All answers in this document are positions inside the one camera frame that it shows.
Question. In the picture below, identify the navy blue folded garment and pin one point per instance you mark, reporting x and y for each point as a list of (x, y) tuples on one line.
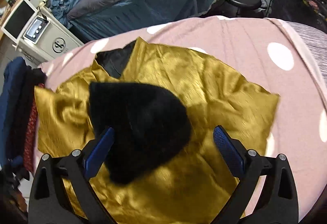
[(13, 77)]

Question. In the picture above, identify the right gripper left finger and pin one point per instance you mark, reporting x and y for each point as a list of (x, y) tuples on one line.
[(49, 202)]

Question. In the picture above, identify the white framed monitor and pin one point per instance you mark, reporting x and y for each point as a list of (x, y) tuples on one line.
[(18, 20)]

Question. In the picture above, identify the pink polka dot bedsheet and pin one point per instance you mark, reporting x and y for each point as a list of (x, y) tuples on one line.
[(267, 52)]

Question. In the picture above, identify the gold satin jacket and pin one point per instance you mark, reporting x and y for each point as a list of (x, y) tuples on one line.
[(163, 166)]

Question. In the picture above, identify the red floral folded garment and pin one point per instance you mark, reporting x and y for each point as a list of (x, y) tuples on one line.
[(28, 154)]

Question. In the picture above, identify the black folded garment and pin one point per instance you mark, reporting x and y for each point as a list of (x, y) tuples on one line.
[(21, 114)]

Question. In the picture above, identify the white machine cabinet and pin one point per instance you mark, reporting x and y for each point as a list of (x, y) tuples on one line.
[(44, 38)]

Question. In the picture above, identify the mauve knitted blanket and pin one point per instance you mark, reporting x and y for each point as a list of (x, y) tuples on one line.
[(315, 40)]

